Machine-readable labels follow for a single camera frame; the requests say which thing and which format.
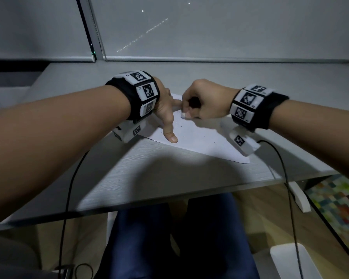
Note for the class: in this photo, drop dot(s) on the wide grey roller blind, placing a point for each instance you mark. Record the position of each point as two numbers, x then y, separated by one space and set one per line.
235 26

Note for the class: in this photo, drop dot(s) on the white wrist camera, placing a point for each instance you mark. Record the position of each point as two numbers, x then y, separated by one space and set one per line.
243 140
129 132

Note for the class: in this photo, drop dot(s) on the narrow grey roller blind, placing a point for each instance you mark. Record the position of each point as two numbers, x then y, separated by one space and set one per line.
32 26

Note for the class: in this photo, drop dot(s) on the white plastic bin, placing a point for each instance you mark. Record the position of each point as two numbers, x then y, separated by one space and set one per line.
293 261

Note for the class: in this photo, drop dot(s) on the person's left hand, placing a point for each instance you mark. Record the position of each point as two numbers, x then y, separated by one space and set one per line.
163 108

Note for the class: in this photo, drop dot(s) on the small white eraser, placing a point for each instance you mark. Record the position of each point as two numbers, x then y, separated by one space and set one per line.
187 115

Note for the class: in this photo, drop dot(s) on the person's right forearm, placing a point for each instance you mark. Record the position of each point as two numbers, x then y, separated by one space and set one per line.
317 133

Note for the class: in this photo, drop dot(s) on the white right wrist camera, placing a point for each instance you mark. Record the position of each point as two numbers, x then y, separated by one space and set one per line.
243 140

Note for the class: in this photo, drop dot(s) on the person's left thumb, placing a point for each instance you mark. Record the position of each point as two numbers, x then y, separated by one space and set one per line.
169 127

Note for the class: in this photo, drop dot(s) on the white table foot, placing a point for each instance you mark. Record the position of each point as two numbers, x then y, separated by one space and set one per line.
301 197

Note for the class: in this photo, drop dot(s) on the multicoloured checkered rug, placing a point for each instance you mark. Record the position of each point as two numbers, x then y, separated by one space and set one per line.
341 206

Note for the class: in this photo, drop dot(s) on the black window frame post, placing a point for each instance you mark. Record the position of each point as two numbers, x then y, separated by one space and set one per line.
86 29

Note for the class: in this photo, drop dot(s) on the black marker-tile left wristband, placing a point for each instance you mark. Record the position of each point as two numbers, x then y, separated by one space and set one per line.
133 95

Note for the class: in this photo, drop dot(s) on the white table leg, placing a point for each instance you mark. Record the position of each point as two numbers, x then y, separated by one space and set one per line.
111 229

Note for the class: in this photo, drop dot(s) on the black marker-tile wristband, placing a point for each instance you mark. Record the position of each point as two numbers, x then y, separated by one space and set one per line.
133 95
256 107

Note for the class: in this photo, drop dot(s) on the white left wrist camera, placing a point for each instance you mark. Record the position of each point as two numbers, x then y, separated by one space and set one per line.
129 132

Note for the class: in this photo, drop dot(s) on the person's right fingers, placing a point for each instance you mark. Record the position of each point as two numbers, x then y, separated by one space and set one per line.
189 95

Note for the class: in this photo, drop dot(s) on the person's right hand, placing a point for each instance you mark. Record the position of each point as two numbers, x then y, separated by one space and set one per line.
212 98

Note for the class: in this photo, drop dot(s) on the black marker-tile right wristband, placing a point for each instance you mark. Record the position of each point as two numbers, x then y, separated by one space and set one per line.
256 107

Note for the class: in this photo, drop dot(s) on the person's left forearm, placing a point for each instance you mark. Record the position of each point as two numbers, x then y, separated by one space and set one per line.
52 142

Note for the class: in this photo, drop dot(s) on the person's legs in blue trousers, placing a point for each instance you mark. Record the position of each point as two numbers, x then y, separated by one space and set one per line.
180 244

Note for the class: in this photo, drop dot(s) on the white paper sheet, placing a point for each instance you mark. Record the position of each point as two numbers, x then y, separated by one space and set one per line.
203 138

